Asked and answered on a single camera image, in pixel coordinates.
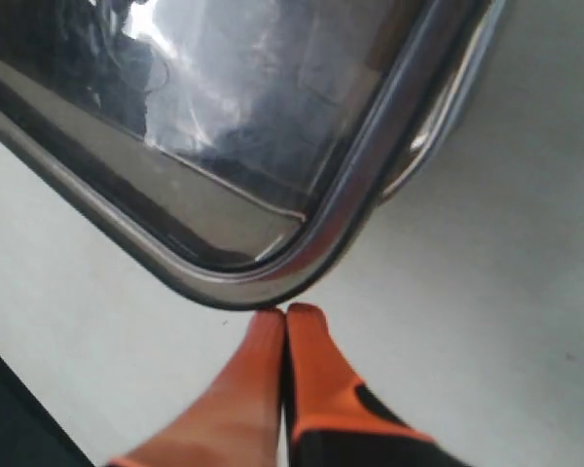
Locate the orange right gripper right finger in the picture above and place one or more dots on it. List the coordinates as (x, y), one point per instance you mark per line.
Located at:
(329, 423)

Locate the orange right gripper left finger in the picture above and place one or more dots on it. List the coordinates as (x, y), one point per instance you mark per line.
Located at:
(236, 420)

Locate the dark transparent lunch box lid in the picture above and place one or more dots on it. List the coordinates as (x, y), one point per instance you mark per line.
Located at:
(233, 148)

